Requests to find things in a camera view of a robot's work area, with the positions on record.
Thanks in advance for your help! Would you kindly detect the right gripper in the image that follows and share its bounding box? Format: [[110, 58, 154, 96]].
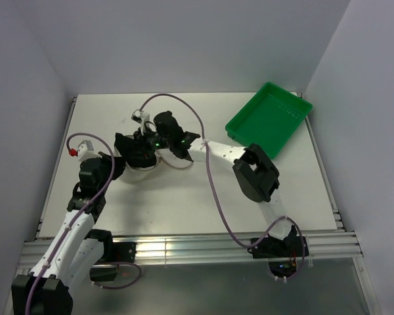
[[128, 126, 173, 161]]

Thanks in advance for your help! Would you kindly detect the black bra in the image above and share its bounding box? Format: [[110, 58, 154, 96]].
[[114, 131, 158, 169]]

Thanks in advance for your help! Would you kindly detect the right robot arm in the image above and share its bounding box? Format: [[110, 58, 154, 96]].
[[131, 110, 297, 256]]

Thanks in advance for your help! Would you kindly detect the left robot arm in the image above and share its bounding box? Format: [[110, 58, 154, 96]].
[[11, 153, 125, 314]]

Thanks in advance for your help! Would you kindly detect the green plastic tray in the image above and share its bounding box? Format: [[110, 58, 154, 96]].
[[225, 82, 313, 159]]

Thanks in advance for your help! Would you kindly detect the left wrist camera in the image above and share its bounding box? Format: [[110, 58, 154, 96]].
[[77, 140, 99, 162]]

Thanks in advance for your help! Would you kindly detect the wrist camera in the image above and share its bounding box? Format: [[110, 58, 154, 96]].
[[131, 109, 150, 133], [77, 140, 99, 162]]

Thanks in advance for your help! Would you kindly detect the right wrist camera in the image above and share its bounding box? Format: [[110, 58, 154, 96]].
[[131, 109, 150, 133]]

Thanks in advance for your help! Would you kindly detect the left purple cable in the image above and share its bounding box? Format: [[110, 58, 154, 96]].
[[24, 132, 142, 315]]

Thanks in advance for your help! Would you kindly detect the purple cable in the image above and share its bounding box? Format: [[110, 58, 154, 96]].
[[141, 94, 306, 280], [24, 132, 142, 315]]

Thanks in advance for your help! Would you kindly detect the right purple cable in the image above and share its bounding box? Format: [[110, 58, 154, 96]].
[[141, 94, 306, 280]]

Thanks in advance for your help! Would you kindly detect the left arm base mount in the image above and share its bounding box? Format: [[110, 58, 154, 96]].
[[89, 242, 136, 283]]

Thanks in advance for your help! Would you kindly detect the aluminium frame rail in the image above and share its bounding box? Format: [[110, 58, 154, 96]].
[[18, 232, 364, 266]]

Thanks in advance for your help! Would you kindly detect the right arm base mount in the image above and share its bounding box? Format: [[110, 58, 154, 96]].
[[247, 235, 309, 279]]

